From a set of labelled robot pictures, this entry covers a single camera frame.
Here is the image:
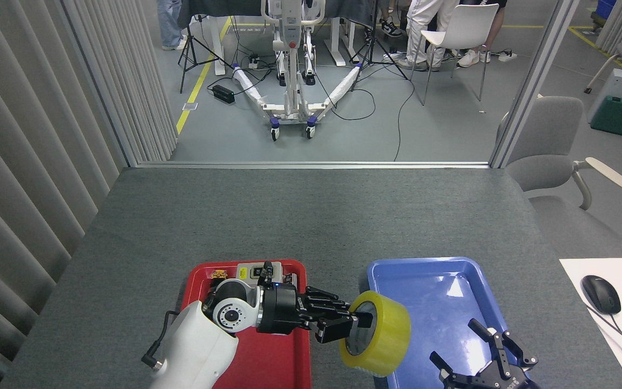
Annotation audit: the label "black tripod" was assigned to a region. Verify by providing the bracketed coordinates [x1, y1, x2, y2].
[178, 14, 234, 94]
[349, 0, 409, 92]

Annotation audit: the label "white stand on wheels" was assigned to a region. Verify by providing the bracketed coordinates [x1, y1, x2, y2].
[232, 0, 366, 142]

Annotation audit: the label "person behind white chair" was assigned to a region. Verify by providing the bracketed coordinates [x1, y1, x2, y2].
[456, 0, 509, 68]

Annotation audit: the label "grey office chair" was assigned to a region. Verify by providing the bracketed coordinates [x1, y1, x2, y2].
[497, 96, 622, 211]

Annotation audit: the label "standing person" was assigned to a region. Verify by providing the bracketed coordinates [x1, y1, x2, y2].
[159, 0, 188, 51]

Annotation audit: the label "desk with dark cloth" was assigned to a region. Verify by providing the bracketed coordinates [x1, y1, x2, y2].
[177, 0, 376, 76]

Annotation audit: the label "blue bin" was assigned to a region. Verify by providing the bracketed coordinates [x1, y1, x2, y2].
[592, 0, 617, 30]

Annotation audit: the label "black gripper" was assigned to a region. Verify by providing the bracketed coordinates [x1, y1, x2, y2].
[257, 284, 375, 345]
[430, 319, 539, 389]

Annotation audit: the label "white plastic chair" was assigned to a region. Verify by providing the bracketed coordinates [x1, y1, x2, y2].
[409, 3, 501, 107]

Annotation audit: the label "white push button switch box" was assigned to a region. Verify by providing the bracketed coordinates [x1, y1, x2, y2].
[235, 262, 268, 283]

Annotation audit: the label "mouse cable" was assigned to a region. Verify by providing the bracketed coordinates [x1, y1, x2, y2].
[586, 303, 622, 389]

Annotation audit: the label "yellow tape roll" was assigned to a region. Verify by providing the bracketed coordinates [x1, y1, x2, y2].
[339, 291, 412, 378]

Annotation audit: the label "black computer mouse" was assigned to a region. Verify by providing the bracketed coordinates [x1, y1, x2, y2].
[581, 275, 621, 316]

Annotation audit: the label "blue plastic tray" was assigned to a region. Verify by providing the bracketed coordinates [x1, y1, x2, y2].
[367, 257, 511, 389]

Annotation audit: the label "red plastic tray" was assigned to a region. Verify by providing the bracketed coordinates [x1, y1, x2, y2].
[181, 259, 312, 389]

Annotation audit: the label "silver post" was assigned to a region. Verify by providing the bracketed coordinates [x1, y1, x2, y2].
[488, 0, 582, 169]

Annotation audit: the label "grey vertical blinds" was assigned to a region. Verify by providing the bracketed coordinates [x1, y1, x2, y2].
[0, 0, 178, 389]

